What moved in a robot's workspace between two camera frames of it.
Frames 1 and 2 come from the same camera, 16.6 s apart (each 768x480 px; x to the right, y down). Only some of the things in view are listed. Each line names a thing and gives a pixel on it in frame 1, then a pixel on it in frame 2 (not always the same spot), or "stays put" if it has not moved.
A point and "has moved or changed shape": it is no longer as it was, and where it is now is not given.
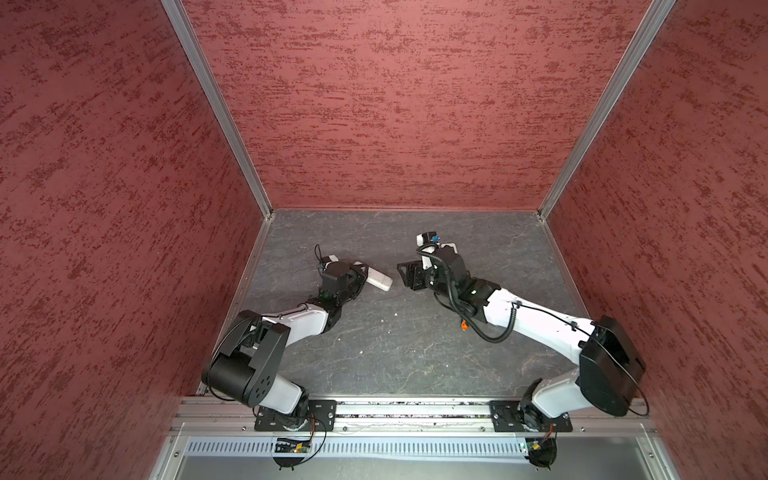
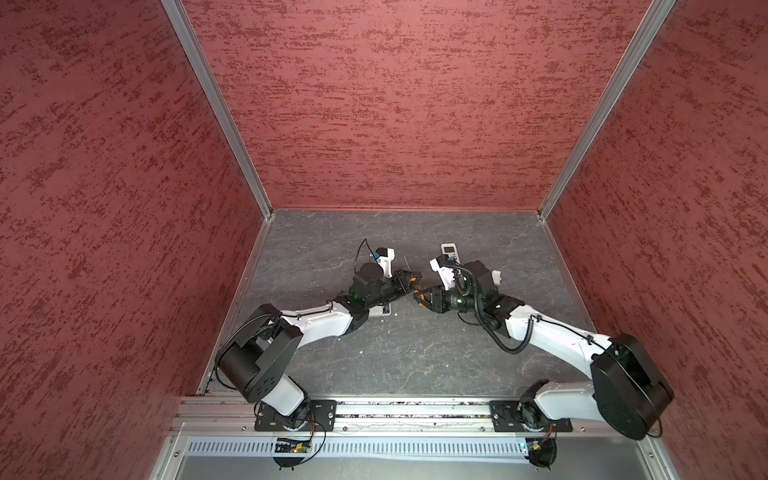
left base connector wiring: (290, 452) stays put
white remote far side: (450, 245) stays put
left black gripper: (358, 272) → (403, 285)
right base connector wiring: (542, 452) stays put
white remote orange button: (377, 278) has moved or changed shape
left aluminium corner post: (185, 30) stays put
